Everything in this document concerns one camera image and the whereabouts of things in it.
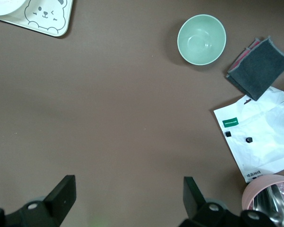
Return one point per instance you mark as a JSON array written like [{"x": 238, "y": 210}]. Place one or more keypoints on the pale green bowl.
[{"x": 201, "y": 40}]

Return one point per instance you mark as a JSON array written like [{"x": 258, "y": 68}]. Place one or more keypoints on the white plastic bag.
[{"x": 262, "y": 146}]

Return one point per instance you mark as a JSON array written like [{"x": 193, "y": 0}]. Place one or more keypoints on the metal scoop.
[{"x": 277, "y": 205}]

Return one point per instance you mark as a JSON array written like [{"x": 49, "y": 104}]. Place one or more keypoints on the grey folded cloth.
[{"x": 258, "y": 71}]

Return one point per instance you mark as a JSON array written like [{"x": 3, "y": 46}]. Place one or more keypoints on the pink bowl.
[{"x": 255, "y": 189}]

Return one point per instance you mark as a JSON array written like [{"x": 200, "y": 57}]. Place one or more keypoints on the pink folded cloth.
[{"x": 247, "y": 53}]

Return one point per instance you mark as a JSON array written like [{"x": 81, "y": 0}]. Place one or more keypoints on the small black cube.
[
  {"x": 249, "y": 139},
  {"x": 228, "y": 134}
]

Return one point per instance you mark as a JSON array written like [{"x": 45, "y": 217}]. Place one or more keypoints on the cream bear print tray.
[{"x": 16, "y": 19}]

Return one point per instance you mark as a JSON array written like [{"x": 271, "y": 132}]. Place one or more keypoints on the white round plate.
[{"x": 2, "y": 6}]

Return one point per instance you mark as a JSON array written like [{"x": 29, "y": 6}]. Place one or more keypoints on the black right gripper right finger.
[{"x": 203, "y": 217}]

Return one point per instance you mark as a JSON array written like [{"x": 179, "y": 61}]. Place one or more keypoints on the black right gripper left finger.
[{"x": 56, "y": 208}]

